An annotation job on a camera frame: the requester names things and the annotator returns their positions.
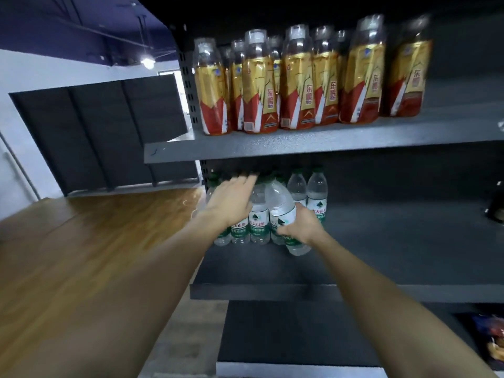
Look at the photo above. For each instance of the person's left hand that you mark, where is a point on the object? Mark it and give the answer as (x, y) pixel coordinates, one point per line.
(232, 202)

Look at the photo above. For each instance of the white wall pipe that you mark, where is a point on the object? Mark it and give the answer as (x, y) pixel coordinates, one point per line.
(19, 165)

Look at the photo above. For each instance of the dark grey partition panels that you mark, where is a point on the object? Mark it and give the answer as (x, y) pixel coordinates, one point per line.
(98, 133)

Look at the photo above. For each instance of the hanging ceiling lamp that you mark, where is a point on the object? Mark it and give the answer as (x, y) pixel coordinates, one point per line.
(148, 62)

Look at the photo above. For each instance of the dark grey metal shelf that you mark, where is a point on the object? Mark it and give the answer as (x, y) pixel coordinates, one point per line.
(374, 240)

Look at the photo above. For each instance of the water bottle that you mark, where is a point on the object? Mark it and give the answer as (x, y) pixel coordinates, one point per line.
(281, 208)

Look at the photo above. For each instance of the person's right hand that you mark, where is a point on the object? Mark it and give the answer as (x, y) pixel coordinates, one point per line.
(309, 228)

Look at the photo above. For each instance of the pile of blue orange snack packets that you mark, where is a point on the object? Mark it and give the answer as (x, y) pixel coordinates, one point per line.
(488, 338)

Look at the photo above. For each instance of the person's right forearm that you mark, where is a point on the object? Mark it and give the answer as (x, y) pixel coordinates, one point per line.
(393, 311)

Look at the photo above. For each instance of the pile of shiny yellow cans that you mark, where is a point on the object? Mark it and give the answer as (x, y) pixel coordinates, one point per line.
(497, 204)

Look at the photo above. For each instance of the row of shelved water bottles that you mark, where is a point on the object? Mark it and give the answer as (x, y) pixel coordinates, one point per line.
(317, 196)

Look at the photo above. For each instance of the row of gold red drink bottles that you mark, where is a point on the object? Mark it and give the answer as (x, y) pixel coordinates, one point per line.
(295, 86)

